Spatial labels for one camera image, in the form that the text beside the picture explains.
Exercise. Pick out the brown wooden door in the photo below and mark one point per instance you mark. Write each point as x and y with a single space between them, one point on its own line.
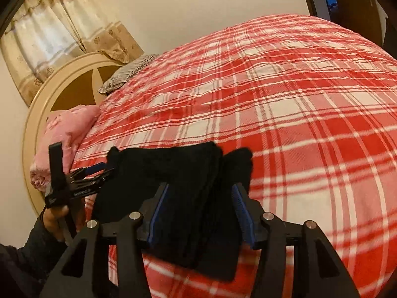
356 3

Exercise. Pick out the person's left hand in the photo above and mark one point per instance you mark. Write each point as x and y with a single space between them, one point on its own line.
51 220

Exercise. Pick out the red plaid bed sheet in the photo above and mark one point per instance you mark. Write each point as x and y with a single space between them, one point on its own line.
294 115

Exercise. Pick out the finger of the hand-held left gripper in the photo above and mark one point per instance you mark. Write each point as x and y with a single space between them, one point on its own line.
93 169
99 178

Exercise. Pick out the person's left forearm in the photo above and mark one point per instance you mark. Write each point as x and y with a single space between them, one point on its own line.
28 264

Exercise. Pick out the pink blanket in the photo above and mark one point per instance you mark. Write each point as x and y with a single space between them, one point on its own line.
65 130

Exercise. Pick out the beige patterned curtain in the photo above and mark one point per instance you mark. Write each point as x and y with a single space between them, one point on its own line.
62 37

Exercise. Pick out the cream and brown headboard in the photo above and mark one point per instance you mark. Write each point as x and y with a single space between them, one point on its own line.
71 90

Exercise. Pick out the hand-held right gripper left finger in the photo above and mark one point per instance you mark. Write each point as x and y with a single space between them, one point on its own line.
156 220

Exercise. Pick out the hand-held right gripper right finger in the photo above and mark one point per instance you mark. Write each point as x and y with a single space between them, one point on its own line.
243 214

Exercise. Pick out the striped floral pillow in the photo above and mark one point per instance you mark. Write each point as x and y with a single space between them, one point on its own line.
127 71

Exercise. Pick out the black pants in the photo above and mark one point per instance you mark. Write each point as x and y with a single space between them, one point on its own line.
186 192

